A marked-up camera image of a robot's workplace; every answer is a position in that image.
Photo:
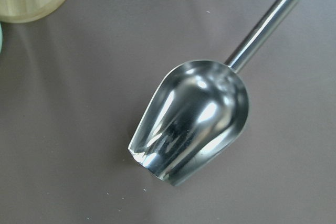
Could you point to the mint green bowl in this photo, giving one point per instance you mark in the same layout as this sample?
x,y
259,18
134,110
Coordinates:
x,y
1,38

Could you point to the metal scoop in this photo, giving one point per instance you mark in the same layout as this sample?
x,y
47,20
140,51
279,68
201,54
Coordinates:
x,y
199,108

